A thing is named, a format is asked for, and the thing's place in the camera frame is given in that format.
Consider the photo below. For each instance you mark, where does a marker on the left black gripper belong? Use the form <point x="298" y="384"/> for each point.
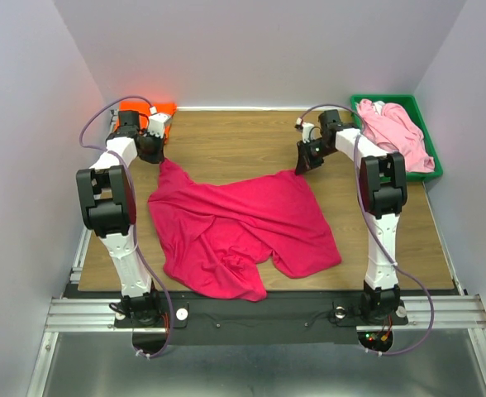
<point x="158" y="155"/>

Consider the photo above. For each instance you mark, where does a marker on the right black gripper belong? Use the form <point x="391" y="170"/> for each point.
<point x="304" y="162"/>

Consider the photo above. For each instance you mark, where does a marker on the magenta t-shirt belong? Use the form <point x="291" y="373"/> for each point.
<point x="215" y="236"/>

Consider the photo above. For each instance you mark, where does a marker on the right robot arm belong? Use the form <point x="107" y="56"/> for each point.
<point x="381" y="190"/>

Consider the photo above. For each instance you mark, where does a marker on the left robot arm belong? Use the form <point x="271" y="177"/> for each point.
<point x="108" y="207"/>

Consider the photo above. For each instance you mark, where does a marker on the folded orange t-shirt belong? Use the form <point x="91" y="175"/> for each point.
<point x="145" y="110"/>

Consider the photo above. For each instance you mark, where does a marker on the white garment in bin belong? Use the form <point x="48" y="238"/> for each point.
<point x="379" y="107"/>

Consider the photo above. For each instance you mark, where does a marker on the pink t-shirt in bin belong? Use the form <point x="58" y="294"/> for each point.
<point x="395" y="131"/>

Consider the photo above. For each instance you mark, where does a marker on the green plastic bin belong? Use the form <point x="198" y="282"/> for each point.
<point x="409" y="102"/>

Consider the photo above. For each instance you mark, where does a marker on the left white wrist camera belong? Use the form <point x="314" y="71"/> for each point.
<point x="158" y="123"/>

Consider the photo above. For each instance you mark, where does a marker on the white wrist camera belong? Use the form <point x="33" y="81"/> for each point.
<point x="307" y="130"/>
<point x="158" y="123"/>

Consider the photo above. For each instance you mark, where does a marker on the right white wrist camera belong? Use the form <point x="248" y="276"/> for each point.
<point x="307" y="130"/>

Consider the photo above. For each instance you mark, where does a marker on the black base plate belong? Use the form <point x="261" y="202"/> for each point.
<point x="282" y="318"/>

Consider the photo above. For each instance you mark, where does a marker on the aluminium frame rail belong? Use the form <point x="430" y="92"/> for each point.
<point x="94" y="315"/>

